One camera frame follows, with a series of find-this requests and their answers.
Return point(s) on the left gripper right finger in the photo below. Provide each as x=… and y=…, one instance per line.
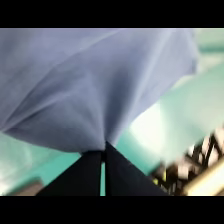
x=128, y=176

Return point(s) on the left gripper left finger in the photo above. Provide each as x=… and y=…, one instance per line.
x=81, y=176

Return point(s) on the blue T-shirt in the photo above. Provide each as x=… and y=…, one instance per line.
x=86, y=86

